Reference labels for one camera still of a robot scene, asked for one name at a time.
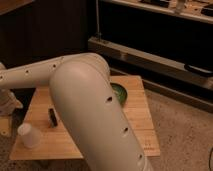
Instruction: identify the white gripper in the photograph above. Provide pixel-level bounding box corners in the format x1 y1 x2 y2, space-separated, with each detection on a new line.
0 90 23 116

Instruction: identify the green bowl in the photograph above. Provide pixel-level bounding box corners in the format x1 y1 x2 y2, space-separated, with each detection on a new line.
111 83 128 105

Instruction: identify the black eraser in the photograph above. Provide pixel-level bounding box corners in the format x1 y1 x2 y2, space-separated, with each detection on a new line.
48 108 58 127

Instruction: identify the black handle on shelf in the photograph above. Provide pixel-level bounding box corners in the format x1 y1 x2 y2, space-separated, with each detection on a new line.
184 64 213 77

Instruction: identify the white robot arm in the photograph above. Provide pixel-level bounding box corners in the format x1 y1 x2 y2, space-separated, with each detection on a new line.
0 53 154 171

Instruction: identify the grey metal shelf rail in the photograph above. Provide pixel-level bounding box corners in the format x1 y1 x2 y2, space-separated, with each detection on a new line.
88 37 213 91

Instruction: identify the thin metal pole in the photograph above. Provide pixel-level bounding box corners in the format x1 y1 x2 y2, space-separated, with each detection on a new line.
95 0 101 41

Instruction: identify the wooden board table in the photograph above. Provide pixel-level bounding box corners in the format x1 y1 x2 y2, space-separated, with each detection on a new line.
10 76 160 160

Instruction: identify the white ceramic cup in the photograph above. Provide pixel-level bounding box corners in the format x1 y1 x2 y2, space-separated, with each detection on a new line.
17 123 42 148

